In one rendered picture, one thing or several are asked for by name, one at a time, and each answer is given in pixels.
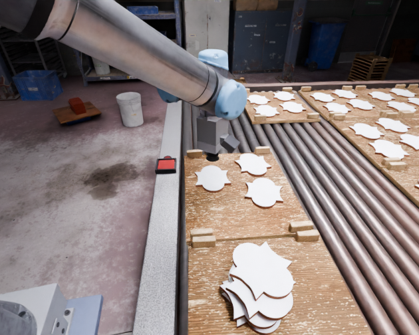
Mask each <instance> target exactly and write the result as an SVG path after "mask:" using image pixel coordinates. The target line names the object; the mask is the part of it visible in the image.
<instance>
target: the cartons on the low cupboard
mask: <svg viewBox="0 0 419 335"><path fill-rule="evenodd" d="M277 6H278V0H233V10H235V11H254V10H256V11H268V10H270V11H274V10H276V9H277Z"/></svg>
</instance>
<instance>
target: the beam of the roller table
mask: <svg viewBox="0 0 419 335"><path fill-rule="evenodd" d="M181 143H182V100H180V101H178V102H173V103H168V104H167V108H166V117H165V122H164V130H163V135H162V143H161V148H160V156H159V158H164V156H171V157H172V158H176V159H177V165H176V173H157V174H156V182H155V187H154V195H153V200H152V208H151V213H150V222H149V226H148V234H147V240H146V248H145V252H144V260H143V265H142V274H141V279H140V287H139V291H138V300H137V305H136V313H135V318H134V326H133V331H132V335H176V326H177V300H178V248H179V222H180V170H181Z"/></svg>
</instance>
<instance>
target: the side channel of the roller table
mask: <svg viewBox="0 0 419 335"><path fill-rule="evenodd" d="M397 84H405V85H406V86H405V88H407V87H409V85H410V84H418V88H419V80H371V81H344V82H292V83H265V84H242V85H244V87H245V88H249V91H250V92H255V91H256V92H262V91H265V92H269V91H272V92H276V91H280V92H282V90H283V88H286V87H287V88H288V87H291V88H292V90H294V91H296V92H298V91H299V90H301V87H302V86H310V87H311V90H329V89H331V90H336V89H338V90H342V87H343V86H352V89H353V90H355V88H356V86H366V88H367V89H371V88H374V89H378V88H383V89H385V88H395V86H396V85H397Z"/></svg>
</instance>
